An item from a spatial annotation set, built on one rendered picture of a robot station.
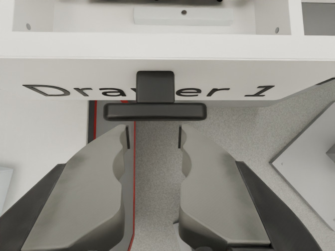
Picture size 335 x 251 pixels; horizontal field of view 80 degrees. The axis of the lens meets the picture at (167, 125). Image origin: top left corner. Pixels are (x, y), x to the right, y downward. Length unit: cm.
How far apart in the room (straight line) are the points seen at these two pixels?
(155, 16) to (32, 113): 22
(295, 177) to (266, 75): 108
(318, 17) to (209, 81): 28
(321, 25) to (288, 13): 24
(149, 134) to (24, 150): 78
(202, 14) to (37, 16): 17
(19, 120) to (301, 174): 118
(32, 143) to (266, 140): 107
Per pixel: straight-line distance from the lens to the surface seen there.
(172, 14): 25
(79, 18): 27
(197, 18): 25
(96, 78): 18
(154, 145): 105
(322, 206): 134
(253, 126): 117
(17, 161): 35
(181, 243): 114
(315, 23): 44
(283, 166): 120
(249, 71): 17
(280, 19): 23
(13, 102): 36
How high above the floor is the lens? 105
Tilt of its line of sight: 83 degrees down
